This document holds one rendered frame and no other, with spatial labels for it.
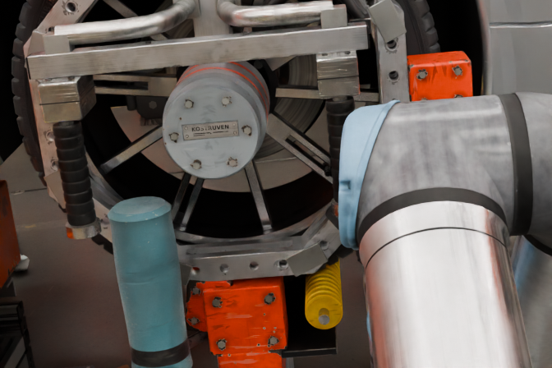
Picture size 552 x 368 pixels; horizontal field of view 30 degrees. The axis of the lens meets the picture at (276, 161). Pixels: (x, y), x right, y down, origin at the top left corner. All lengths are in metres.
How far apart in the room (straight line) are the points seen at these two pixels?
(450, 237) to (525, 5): 0.92
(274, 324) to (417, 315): 0.88
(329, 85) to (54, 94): 0.33
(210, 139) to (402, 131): 0.57
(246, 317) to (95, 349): 1.22
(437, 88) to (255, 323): 0.45
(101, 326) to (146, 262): 1.47
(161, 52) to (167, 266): 0.32
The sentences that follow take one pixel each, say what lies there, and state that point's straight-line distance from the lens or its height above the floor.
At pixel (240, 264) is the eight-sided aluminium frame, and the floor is 0.60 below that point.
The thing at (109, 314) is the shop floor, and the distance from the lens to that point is 2.95.
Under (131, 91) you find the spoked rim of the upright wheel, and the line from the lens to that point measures 1.60.
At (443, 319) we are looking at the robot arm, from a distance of 0.71.
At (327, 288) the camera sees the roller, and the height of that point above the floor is 0.54.
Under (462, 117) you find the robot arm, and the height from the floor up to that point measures 0.98.
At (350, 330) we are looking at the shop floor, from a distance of 2.68.
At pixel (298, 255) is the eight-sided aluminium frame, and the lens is 1.54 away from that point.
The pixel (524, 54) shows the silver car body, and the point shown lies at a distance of 1.64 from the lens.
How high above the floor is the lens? 1.19
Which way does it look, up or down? 17 degrees down
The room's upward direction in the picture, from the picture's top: 6 degrees counter-clockwise
